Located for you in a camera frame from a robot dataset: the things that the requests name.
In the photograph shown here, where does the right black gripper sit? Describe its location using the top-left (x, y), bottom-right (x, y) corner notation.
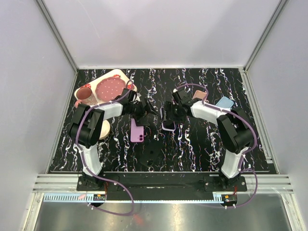
top-left (161, 102), bottom-right (186, 125)

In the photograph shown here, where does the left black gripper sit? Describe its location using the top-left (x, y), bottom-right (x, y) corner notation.
top-left (128, 97), bottom-right (159, 126)

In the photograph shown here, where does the pink phone case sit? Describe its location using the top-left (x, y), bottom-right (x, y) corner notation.
top-left (192, 90), bottom-right (208, 102)

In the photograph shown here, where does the black bare phone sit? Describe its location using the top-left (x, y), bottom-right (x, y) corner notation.
top-left (139, 144), bottom-right (161, 167)

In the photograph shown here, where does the light blue phone case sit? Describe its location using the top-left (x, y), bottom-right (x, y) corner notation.
top-left (216, 96), bottom-right (234, 109)

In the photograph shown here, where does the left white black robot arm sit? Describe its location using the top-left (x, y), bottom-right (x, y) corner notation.
top-left (69, 88), bottom-right (158, 191)

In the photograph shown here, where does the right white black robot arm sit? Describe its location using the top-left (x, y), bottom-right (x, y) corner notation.
top-left (160, 87), bottom-right (257, 191)

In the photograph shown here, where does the beige wooden bowl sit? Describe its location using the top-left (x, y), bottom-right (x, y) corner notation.
top-left (99, 120), bottom-right (111, 140)

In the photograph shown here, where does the pink dotted plate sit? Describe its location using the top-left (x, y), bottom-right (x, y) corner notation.
top-left (95, 77), bottom-right (126, 102)

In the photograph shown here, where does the pink mug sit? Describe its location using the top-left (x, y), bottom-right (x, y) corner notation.
top-left (75, 87), bottom-right (97, 108)

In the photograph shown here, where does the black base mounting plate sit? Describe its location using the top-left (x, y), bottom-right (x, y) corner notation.
top-left (77, 172), bottom-right (247, 192)

